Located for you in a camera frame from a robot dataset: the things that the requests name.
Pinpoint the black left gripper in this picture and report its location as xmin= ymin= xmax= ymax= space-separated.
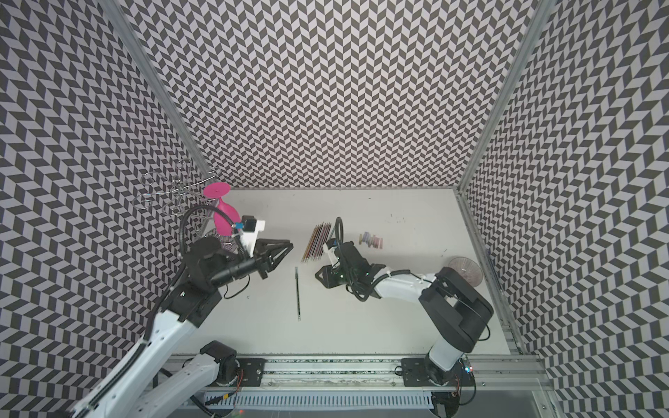
xmin=211 ymin=238 xmax=294 ymax=288

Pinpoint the black pencil purple cap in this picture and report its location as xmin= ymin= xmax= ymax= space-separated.
xmin=301 ymin=224 xmax=318 ymax=263

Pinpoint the teal pencil clear cap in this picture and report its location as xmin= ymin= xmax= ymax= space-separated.
xmin=312 ymin=223 xmax=329 ymax=262

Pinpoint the dark blue pencil purple cap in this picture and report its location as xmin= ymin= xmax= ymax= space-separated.
xmin=304 ymin=225 xmax=322 ymax=261

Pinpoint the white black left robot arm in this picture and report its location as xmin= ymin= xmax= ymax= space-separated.
xmin=64 ymin=205 xmax=294 ymax=417

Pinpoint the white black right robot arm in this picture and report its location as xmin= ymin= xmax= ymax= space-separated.
xmin=315 ymin=217 xmax=494 ymax=386

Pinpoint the pink plastic wine glass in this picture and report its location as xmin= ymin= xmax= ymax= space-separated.
xmin=203 ymin=182 xmax=241 ymax=237

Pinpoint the clear pink glass dish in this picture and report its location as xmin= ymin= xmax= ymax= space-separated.
xmin=448 ymin=257 xmax=484 ymax=287

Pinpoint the wire glass rack stand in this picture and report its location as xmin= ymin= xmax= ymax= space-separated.
xmin=134 ymin=158 xmax=236 ymax=252

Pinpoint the aluminium corner post left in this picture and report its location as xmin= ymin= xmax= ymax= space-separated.
xmin=97 ymin=0 xmax=212 ymax=174

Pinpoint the aluminium corner post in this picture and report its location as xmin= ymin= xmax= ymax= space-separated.
xmin=456 ymin=0 xmax=558 ymax=193
xmin=97 ymin=0 xmax=212 ymax=174

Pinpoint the aluminium corner post right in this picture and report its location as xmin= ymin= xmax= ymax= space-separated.
xmin=456 ymin=0 xmax=558 ymax=193

